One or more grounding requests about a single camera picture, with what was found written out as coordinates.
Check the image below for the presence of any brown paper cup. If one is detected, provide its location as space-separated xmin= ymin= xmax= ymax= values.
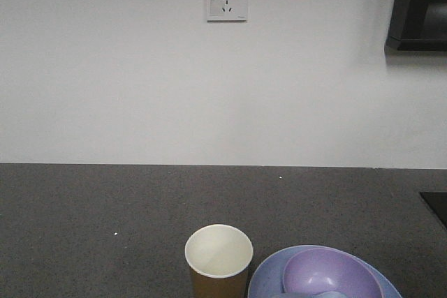
xmin=184 ymin=224 xmax=254 ymax=297

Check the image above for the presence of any purple plastic bowl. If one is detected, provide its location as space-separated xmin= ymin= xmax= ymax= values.
xmin=282 ymin=248 xmax=383 ymax=297

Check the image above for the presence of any light blue plastic spoon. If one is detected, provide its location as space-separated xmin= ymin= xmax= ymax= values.
xmin=271 ymin=291 xmax=347 ymax=298

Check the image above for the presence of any light blue plastic plate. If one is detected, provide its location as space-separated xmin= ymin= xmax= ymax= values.
xmin=247 ymin=245 xmax=402 ymax=298

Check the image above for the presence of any black induction cooktop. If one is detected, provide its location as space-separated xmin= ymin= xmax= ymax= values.
xmin=420 ymin=191 xmax=447 ymax=228

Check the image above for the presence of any black wall cabinet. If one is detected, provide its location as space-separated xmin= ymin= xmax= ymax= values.
xmin=385 ymin=0 xmax=446 ymax=52

